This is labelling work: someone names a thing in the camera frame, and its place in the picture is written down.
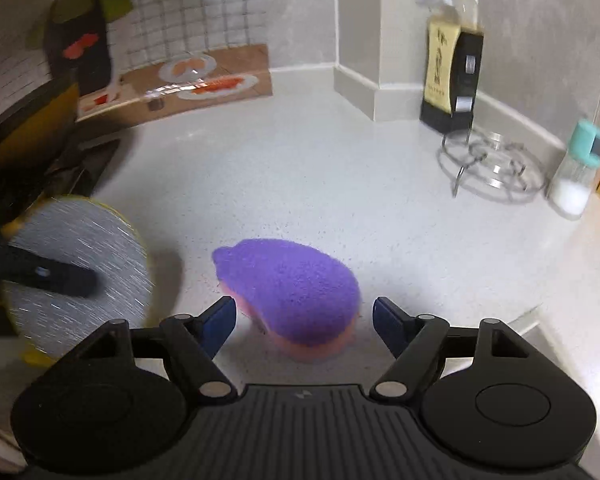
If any purple pink sponge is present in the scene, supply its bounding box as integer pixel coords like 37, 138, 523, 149
211, 238, 362, 362

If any soy sauce bottle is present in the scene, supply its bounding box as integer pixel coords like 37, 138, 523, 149
420, 0, 485, 135

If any food print wall sticker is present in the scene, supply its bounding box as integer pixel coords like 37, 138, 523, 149
27, 0, 273, 126

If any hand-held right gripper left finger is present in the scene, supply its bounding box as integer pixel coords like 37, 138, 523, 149
72, 296, 238, 401

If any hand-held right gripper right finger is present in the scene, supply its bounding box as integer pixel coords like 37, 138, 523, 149
371, 296, 531, 401

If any metal wire steaming rack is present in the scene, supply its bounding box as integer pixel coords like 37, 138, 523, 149
437, 129, 546, 204

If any round silver yellow scrubber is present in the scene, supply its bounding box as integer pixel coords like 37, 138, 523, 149
0, 195, 156, 367

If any black gas stove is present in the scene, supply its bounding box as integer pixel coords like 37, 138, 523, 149
0, 130, 121, 241

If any teal lid salt shaker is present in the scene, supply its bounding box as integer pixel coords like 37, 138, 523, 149
546, 120, 600, 219

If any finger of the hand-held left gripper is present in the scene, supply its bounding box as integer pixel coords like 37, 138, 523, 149
0, 240, 99, 298

